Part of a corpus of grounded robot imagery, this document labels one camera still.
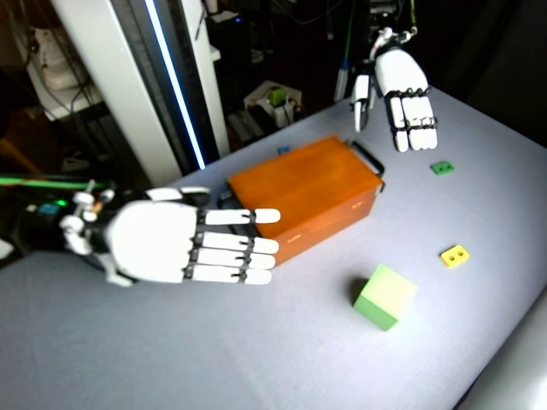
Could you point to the small blue block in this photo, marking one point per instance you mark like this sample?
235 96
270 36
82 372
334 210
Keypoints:
284 150

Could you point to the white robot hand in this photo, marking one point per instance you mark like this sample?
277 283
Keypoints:
399 72
154 239

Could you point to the grey table cloth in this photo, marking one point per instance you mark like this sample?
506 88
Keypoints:
213 350

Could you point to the yellow two-hole block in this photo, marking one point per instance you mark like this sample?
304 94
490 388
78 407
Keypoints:
445 256

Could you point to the white column with blue light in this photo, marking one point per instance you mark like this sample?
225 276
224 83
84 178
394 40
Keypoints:
119 85

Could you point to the green two-hole block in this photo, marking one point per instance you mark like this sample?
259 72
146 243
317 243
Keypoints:
442 172

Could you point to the white rounded container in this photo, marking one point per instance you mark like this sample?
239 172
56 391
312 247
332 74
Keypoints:
55 64

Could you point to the green wooden cube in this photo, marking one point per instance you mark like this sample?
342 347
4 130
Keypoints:
384 294

